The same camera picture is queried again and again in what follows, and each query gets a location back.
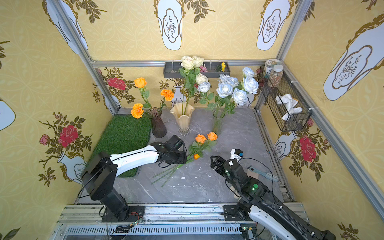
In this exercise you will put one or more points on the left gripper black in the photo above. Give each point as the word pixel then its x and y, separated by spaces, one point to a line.
pixel 180 154

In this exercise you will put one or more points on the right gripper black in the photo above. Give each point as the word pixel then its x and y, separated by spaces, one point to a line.
pixel 221 165

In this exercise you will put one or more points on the small orange flower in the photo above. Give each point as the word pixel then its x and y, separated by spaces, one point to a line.
pixel 196 149
pixel 212 136

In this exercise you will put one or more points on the orange carnation flower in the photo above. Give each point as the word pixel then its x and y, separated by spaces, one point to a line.
pixel 140 110

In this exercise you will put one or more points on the orange marigold flower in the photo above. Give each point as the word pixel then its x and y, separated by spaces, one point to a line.
pixel 167 95

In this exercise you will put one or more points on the white rose pile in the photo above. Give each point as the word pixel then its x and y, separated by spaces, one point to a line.
pixel 209 98

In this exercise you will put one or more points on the orange rose flower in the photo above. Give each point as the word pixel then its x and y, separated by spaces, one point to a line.
pixel 141 84

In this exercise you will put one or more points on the cream rose single stem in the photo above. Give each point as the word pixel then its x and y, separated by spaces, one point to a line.
pixel 192 80

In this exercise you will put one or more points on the cream rose flower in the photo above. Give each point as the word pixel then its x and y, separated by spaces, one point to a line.
pixel 190 63

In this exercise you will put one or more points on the white rose flower large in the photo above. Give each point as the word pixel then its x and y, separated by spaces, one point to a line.
pixel 234 82

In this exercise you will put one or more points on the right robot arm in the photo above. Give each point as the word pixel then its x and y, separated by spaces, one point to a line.
pixel 258 203

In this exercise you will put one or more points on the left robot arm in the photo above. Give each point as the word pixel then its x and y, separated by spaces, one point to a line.
pixel 99 176

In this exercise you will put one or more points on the orange tulip flower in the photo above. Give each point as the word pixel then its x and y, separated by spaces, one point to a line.
pixel 166 175

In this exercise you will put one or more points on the purple ribbed glass vase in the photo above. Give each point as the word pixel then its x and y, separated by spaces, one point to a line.
pixel 159 129

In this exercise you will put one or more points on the teal scrub brush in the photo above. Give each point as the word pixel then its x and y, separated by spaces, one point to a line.
pixel 266 175

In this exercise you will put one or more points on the cream fluted glass vase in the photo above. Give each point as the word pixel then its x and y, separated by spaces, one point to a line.
pixel 183 114

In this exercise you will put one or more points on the green artificial grass mat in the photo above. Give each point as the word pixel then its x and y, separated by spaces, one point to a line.
pixel 124 133

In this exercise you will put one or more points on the clear glass vase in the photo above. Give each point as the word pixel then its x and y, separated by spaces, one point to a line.
pixel 218 118

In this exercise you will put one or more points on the pink flower on shelf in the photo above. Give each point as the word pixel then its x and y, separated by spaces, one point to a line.
pixel 203 69

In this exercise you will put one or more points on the white cloth figure in basket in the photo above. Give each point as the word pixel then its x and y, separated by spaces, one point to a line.
pixel 290 104

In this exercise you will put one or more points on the yellow flower on shelf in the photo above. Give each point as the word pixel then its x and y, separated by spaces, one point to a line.
pixel 223 67

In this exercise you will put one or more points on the jar with white lid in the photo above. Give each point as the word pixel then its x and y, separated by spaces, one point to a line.
pixel 276 76

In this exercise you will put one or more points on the jar with patterned lid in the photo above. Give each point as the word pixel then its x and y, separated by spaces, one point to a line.
pixel 269 64

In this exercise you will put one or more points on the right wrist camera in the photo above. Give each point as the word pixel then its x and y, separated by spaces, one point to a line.
pixel 236 154

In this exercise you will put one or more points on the black wire basket shelf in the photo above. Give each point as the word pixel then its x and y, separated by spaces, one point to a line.
pixel 295 122

